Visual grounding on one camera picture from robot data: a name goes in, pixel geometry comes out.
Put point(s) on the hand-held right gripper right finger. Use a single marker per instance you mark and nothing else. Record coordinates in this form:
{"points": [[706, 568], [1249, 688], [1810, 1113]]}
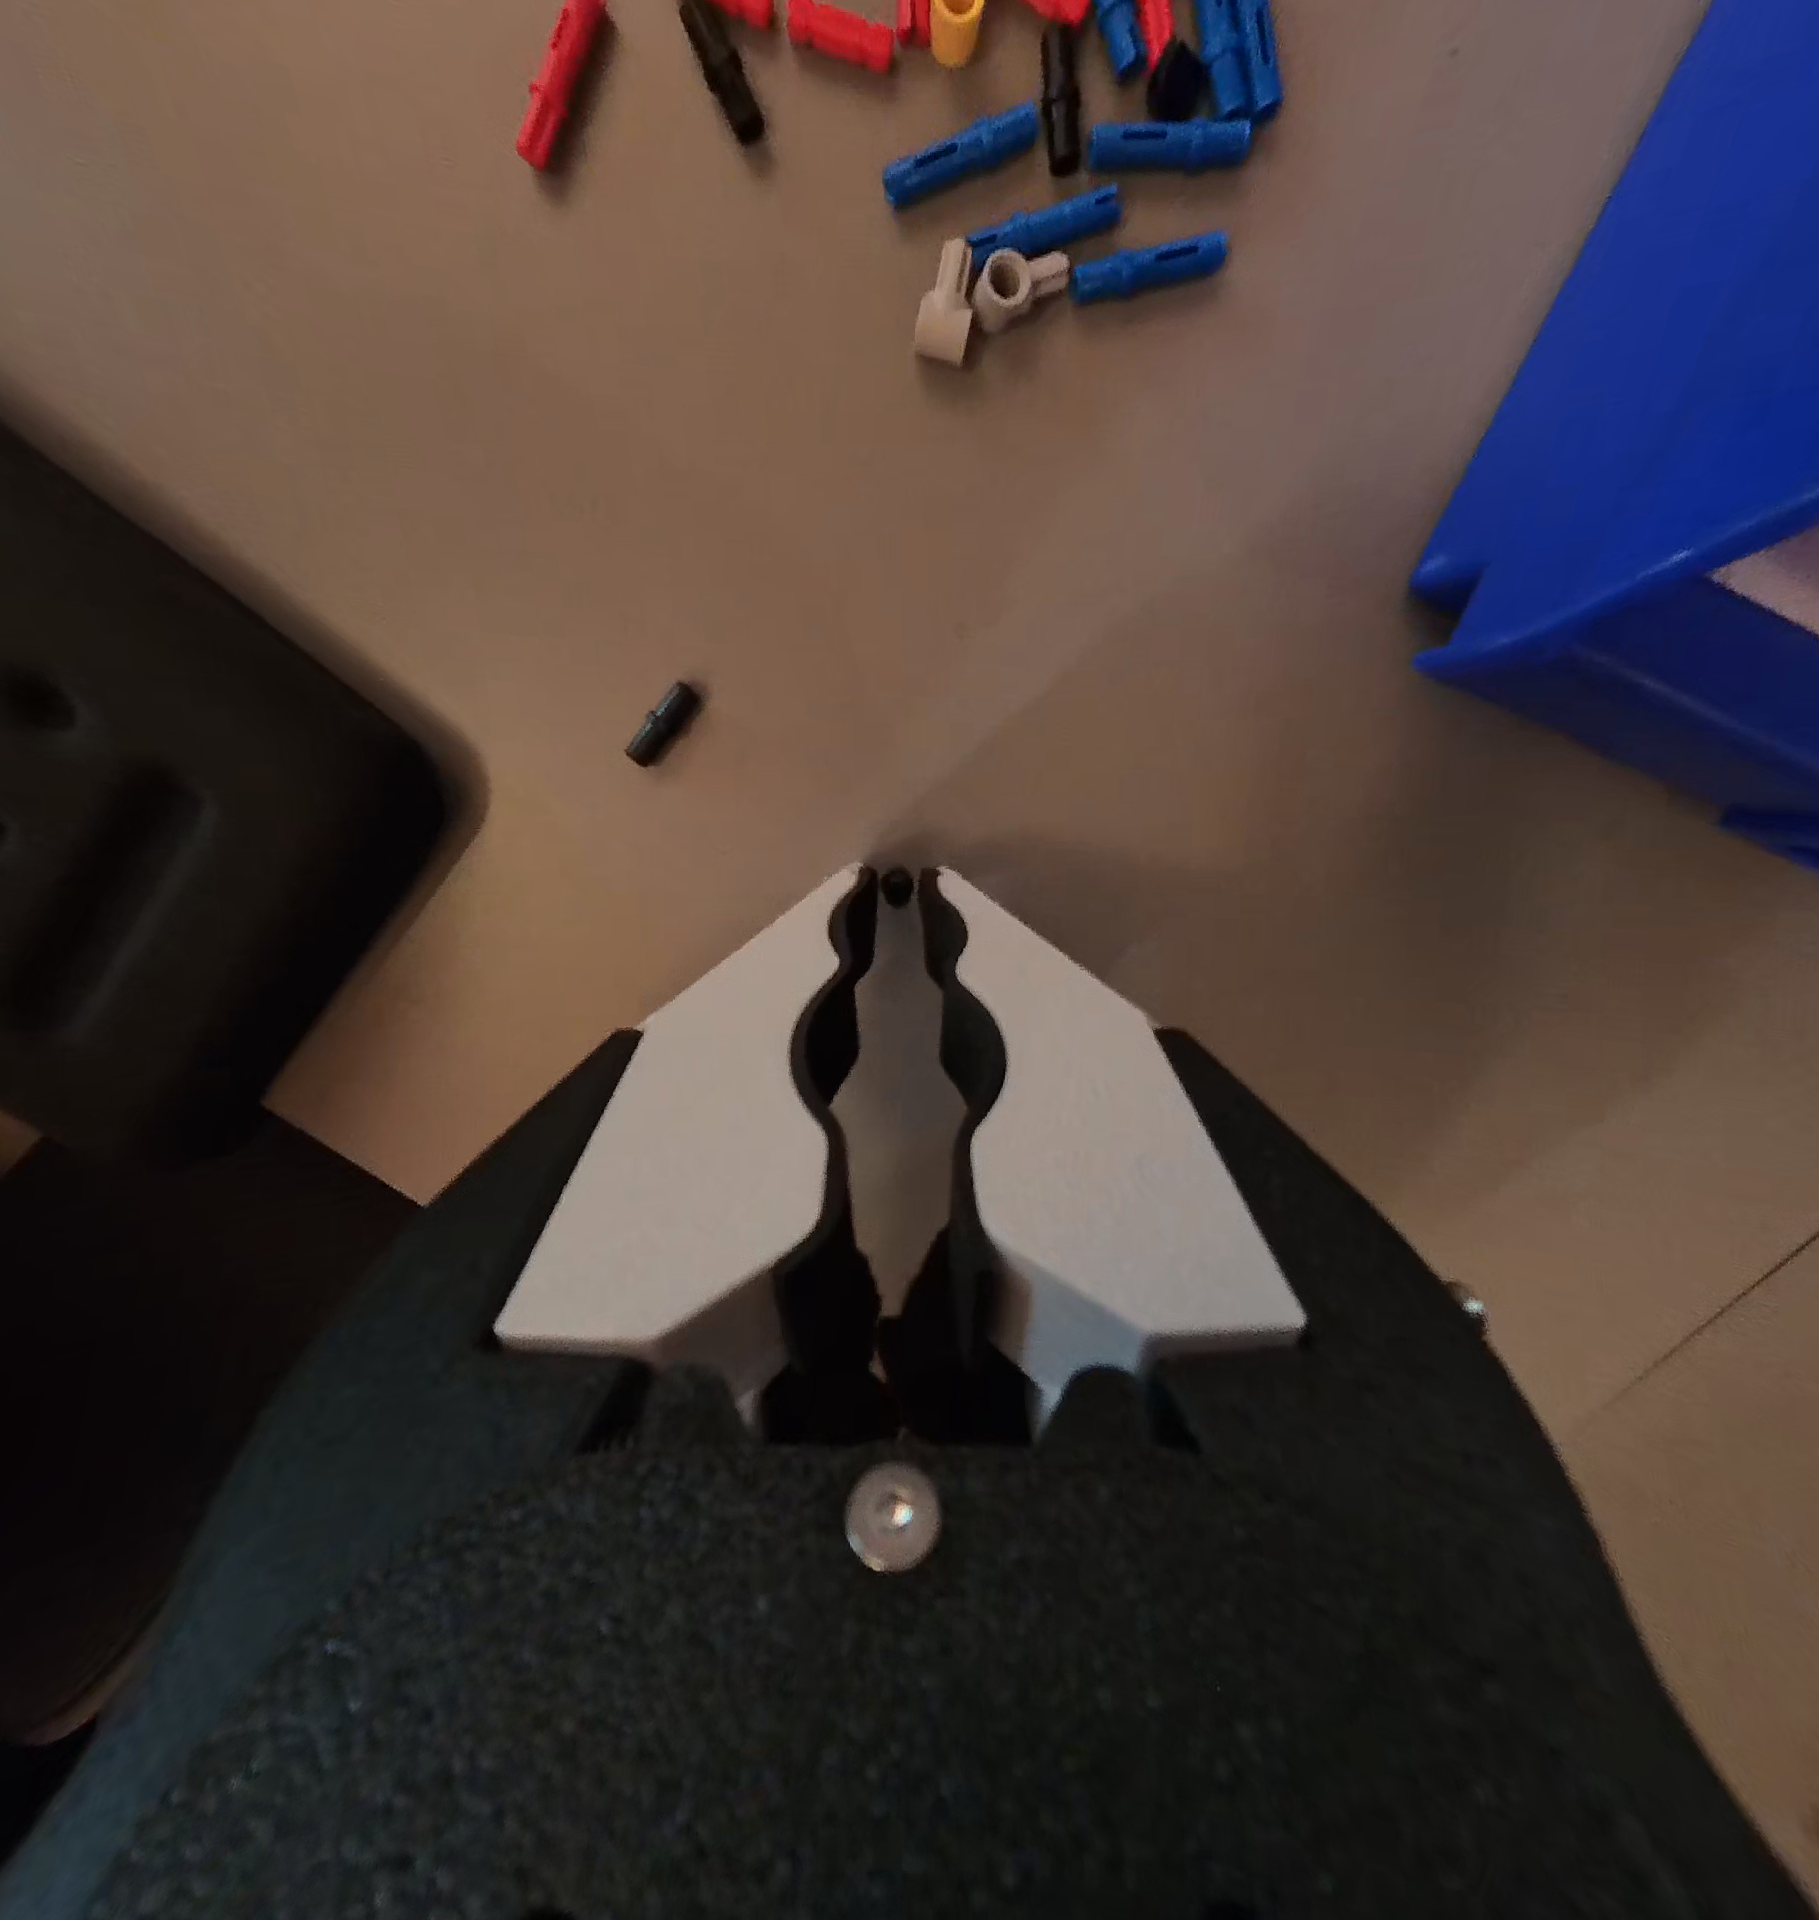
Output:
{"points": [[1134, 1187]]}

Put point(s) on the blue plastic bin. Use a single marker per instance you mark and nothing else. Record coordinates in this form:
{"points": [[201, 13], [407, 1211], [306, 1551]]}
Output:
{"points": [[1676, 378]]}

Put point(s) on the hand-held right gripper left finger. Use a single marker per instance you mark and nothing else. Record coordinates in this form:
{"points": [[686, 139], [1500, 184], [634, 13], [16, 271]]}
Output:
{"points": [[670, 1187]]}

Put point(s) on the tan lego angle connector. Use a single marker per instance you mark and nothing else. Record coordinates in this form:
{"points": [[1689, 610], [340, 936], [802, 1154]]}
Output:
{"points": [[1021, 279], [945, 310]]}

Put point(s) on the short black lego pin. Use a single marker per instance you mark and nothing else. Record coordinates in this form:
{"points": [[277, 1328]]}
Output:
{"points": [[659, 726]]}

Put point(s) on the pile of red blue pins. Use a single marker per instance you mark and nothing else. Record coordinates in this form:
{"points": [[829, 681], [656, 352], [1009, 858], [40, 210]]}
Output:
{"points": [[1134, 150]]}

